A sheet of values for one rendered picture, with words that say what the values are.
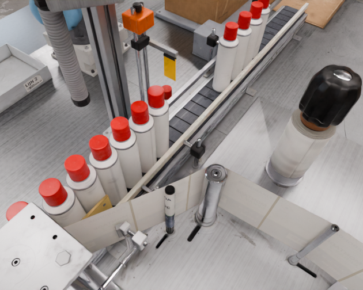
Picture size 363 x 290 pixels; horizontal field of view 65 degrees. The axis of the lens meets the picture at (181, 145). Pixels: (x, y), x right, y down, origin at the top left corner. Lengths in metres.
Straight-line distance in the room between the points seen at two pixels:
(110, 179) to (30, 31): 0.87
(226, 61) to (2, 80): 0.71
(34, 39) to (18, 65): 0.16
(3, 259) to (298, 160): 0.53
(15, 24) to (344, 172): 1.25
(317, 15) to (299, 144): 0.93
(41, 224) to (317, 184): 0.60
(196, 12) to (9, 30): 0.72
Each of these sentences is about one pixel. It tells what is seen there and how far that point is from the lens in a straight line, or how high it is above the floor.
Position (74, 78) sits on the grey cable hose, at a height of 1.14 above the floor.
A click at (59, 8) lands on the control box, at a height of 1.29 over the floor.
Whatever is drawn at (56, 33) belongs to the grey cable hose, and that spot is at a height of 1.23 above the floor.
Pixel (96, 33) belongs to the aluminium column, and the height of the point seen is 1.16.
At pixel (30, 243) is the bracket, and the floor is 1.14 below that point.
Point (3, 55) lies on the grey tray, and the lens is 1.19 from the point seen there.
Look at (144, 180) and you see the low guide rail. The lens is 0.65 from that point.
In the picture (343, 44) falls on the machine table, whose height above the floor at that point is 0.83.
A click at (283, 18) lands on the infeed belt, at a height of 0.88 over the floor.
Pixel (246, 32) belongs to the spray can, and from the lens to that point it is 0.84.
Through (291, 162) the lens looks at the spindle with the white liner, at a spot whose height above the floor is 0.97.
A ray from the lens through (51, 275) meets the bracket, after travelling 0.36.
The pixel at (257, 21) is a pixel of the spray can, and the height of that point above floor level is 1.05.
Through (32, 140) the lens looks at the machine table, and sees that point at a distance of 0.90.
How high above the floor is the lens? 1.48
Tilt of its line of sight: 54 degrees down
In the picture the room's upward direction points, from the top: 3 degrees clockwise
